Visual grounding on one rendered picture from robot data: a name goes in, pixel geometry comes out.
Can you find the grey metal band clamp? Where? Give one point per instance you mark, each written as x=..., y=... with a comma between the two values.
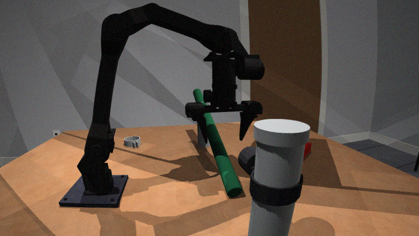
x=132, y=141

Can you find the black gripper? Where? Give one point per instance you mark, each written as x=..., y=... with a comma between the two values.
x=224, y=100

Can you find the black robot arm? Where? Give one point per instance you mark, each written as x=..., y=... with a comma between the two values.
x=116, y=28

